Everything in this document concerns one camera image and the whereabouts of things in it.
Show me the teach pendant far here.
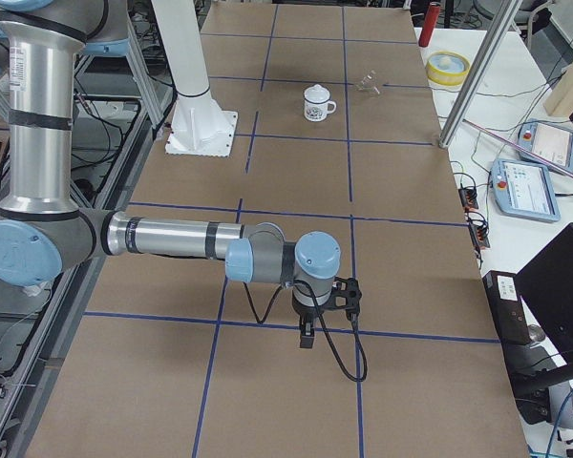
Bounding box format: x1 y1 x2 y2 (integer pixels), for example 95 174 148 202
517 119 573 172

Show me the teach pendant near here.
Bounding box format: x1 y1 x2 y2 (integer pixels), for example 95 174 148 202
490 158 561 222

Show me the grey aluminium post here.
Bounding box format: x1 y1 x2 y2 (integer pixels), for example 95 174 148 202
438 0 522 149

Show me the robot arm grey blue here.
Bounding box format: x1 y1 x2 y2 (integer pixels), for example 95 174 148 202
0 1 130 92
0 1 350 347

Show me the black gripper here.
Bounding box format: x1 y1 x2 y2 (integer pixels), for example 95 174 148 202
292 300 322 337

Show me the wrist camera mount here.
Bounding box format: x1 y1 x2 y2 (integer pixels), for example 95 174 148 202
326 277 362 314

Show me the yellow rimmed bowl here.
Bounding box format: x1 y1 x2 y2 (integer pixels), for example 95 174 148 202
426 51 471 86

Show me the teach pendant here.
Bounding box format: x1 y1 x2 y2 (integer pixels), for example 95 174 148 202
490 158 561 222
517 119 573 172

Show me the white column stand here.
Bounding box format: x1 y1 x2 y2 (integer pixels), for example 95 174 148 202
152 0 238 157

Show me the black box with label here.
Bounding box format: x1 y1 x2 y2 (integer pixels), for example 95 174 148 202
481 270 536 383

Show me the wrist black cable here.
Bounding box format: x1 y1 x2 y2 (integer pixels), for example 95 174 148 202
242 279 368 382

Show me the red cylinder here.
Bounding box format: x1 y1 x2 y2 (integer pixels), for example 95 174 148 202
418 1 441 48

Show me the black power strip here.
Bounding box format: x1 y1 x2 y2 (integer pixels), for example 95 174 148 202
468 219 490 250
458 185 478 211

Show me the white ceramic lid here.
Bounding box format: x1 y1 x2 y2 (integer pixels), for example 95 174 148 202
304 84 330 103

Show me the black laptop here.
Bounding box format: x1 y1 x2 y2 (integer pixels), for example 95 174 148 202
515 222 573 352

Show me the white enamel mug blue rim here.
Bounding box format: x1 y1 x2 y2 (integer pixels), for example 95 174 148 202
304 96 337 122

